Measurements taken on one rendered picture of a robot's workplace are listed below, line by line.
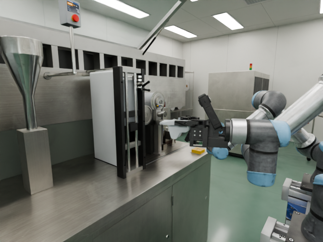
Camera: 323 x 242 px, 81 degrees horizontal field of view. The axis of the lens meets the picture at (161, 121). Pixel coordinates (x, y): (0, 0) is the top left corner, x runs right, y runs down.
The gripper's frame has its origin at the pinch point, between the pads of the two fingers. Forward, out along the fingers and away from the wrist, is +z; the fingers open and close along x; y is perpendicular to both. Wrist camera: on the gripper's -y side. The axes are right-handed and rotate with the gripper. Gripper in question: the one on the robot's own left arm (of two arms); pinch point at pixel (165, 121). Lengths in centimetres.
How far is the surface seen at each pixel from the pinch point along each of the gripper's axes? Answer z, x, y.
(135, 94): 22.7, 28.8, -11.5
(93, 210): 25.8, -0.3, 33.9
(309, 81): -224, 442, -85
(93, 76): 53, 37, -23
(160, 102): 19, 63, -10
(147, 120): 26, 56, 2
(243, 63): -90, 492, -144
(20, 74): 57, -3, -16
